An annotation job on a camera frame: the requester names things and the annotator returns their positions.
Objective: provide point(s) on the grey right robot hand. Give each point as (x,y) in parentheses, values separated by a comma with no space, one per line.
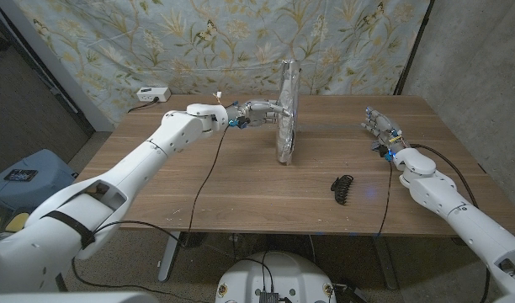
(385,130)

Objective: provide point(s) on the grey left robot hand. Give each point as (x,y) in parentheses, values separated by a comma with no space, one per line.
(257,111)

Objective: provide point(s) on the aluminum foil roll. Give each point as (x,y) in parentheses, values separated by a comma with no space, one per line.
(288,109)

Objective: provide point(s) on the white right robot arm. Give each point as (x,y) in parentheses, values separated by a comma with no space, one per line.
(463,214)

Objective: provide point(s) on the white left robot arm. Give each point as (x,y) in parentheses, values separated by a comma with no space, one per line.
(135,168)

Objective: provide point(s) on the black claw hair clip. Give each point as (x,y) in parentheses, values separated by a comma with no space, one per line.
(342,189)

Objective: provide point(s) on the floral printed backdrop cloth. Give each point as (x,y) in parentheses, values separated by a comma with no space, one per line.
(198,46)

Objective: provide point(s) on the black backdrop pole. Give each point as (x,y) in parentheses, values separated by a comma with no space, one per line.
(413,46)

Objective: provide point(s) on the white power outlet box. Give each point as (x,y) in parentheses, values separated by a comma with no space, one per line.
(153,94)

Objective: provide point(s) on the grey metal table leg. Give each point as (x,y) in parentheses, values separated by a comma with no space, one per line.
(169,256)
(385,265)

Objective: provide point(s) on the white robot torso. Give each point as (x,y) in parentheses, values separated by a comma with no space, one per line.
(276,275)

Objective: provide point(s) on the blue plastic storage bin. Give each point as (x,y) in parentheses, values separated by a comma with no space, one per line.
(34,185)

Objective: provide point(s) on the black label card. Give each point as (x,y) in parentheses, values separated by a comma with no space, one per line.
(21,175)

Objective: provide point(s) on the white robot torso rim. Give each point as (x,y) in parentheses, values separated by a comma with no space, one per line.
(72,298)

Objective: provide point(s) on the yellow foot pedal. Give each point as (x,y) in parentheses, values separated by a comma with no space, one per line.
(17,221)

